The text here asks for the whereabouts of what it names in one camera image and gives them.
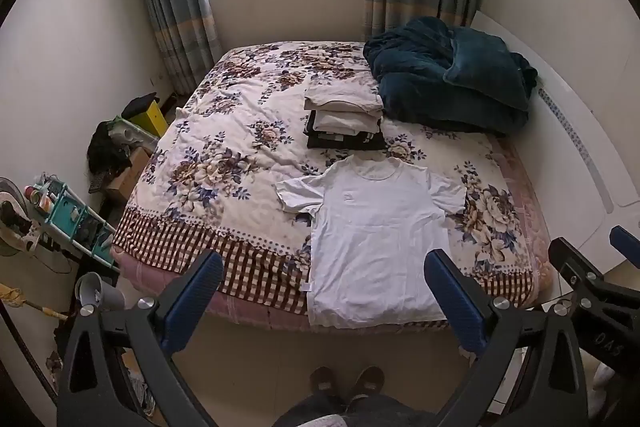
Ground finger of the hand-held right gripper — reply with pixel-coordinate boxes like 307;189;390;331
548;236;621;308
609;225;640;269

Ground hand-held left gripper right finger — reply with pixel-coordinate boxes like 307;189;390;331
424;249;592;427

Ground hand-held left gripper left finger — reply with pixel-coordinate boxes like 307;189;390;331
57;250;225;427

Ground white t-shirt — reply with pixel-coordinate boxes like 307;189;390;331
275;155;468;328

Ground person's right forearm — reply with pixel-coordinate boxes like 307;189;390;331
587;363;623;415

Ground grey cup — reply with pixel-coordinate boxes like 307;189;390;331
74;271;127;314

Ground person's right shoe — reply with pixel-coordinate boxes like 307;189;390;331
349;365;386;402

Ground person's shoe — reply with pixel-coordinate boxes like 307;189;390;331
309;366;342;402
349;365;386;402

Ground floral bed blanket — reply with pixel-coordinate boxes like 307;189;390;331
111;41;551;315

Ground cardboard box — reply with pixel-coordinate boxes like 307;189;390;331
104;147;152;206

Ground white headboard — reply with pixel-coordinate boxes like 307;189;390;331
471;9;640;280

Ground teal storage rack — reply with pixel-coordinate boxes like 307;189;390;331
31;173;122;271

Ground person's left shoe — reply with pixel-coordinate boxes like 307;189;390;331
309;366;342;402

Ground person's legs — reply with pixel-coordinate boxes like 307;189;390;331
271;393;437;427

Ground white plastic bin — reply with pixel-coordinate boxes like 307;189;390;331
110;116;162;154

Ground black bag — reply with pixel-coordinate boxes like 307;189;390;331
87;119;135;176

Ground yellow box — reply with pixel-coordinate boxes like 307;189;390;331
131;99;169;139

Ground black printed folded garment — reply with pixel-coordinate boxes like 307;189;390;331
306;129;389;152

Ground black cloth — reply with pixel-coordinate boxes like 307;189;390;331
122;92;159;120

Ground standing fan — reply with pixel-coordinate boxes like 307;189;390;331
0;177;48;260

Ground beige folded garment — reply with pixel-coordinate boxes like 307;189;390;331
312;109;382;136

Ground dark teal plush blanket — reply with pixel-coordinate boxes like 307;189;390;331
362;16;539;136

